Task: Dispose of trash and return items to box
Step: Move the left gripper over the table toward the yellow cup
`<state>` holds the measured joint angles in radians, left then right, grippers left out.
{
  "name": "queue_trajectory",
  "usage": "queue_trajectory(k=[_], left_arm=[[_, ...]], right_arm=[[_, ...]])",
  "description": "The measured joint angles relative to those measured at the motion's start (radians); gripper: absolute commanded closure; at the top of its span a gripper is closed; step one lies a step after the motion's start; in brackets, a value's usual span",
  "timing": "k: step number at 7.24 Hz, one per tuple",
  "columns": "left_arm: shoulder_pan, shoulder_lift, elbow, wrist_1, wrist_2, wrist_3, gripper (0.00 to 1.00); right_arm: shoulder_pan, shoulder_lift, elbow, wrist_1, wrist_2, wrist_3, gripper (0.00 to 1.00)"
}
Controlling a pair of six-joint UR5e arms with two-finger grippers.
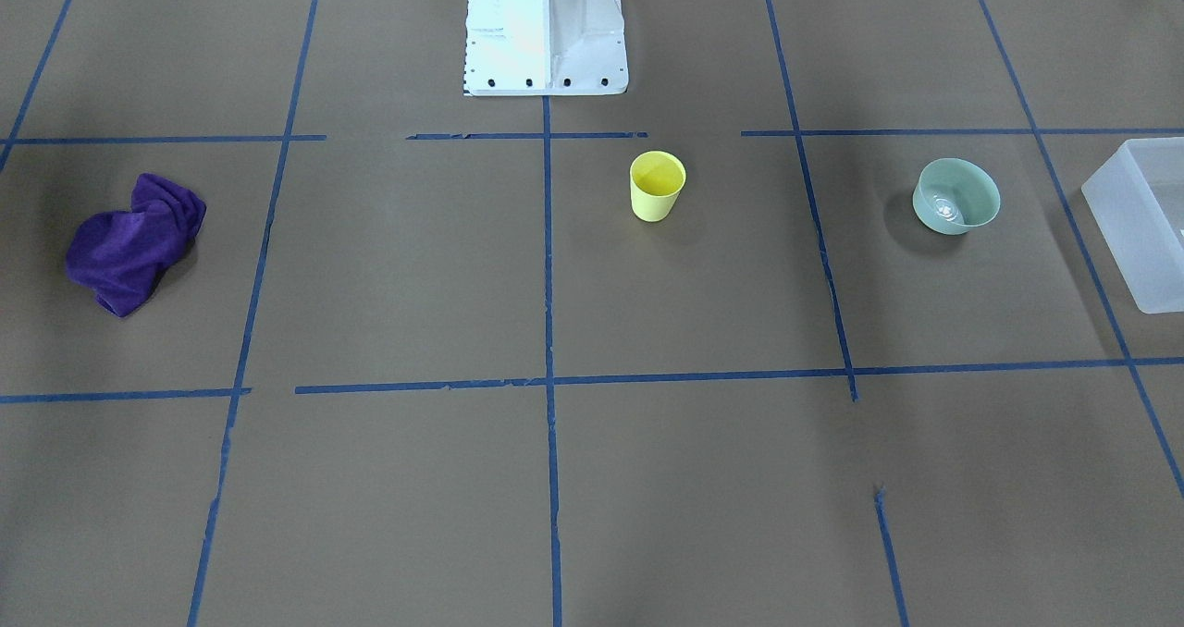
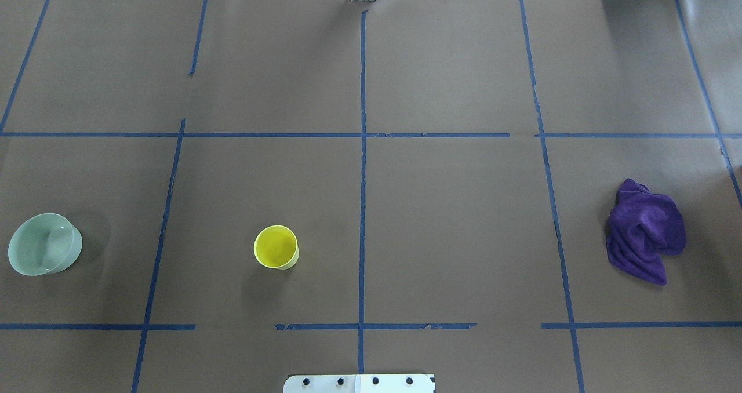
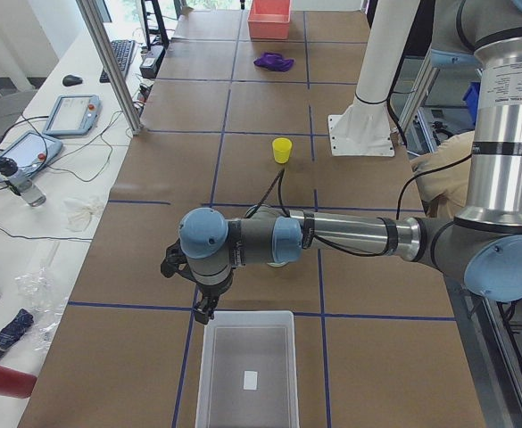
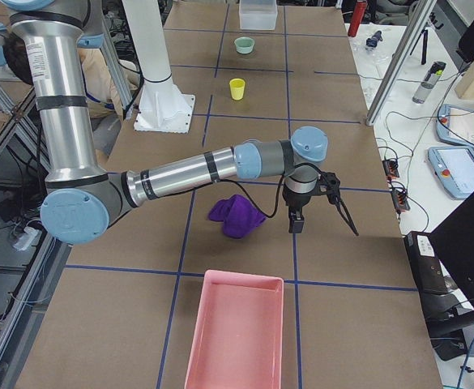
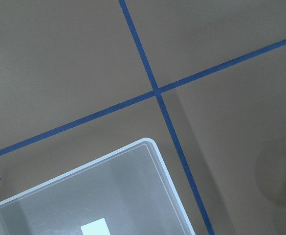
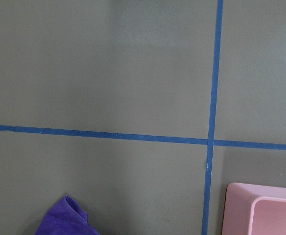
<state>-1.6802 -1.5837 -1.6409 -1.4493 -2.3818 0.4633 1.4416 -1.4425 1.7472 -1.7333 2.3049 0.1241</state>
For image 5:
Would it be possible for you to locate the clear plastic storage box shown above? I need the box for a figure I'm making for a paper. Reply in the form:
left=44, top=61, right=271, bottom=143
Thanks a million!
left=0, top=138, right=195, bottom=235

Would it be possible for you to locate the white label sticker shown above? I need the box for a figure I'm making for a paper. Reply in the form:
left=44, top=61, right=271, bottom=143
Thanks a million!
left=81, top=218, right=110, bottom=235

